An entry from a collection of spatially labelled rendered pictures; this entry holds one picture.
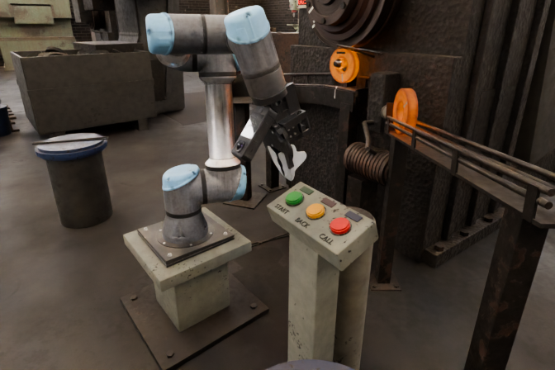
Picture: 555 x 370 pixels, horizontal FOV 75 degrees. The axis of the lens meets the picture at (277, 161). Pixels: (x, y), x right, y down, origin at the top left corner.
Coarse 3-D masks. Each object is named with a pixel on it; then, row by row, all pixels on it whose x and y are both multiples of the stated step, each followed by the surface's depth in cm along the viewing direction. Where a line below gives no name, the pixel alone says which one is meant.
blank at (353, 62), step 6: (336, 54) 163; (348, 54) 157; (354, 54) 156; (330, 60) 166; (348, 60) 158; (354, 60) 156; (330, 66) 167; (348, 66) 159; (354, 66) 156; (330, 72) 168; (336, 72) 165; (342, 72) 164; (348, 72) 159; (354, 72) 157; (336, 78) 166; (342, 78) 163; (348, 78) 160
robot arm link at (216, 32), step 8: (208, 16) 70; (216, 16) 70; (224, 16) 71; (208, 24) 69; (216, 24) 69; (224, 24) 70; (208, 32) 69; (216, 32) 69; (224, 32) 70; (208, 40) 69; (216, 40) 70; (224, 40) 70; (208, 48) 71; (216, 48) 71; (224, 48) 71
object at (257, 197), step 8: (240, 80) 202; (232, 88) 205; (240, 88) 204; (240, 96) 205; (248, 96) 204; (240, 104) 192; (248, 104) 196; (240, 112) 194; (248, 112) 197; (240, 120) 196; (248, 120) 198; (240, 128) 197; (240, 160) 204; (248, 168) 207; (248, 176) 208; (248, 184) 210; (248, 192) 211; (256, 192) 223; (240, 200) 213; (248, 200) 212; (256, 200) 213; (248, 208) 205
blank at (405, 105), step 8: (408, 88) 118; (400, 96) 121; (408, 96) 115; (400, 104) 123; (408, 104) 114; (416, 104) 114; (400, 112) 125; (408, 112) 114; (416, 112) 114; (400, 120) 123; (408, 120) 115; (416, 120) 115
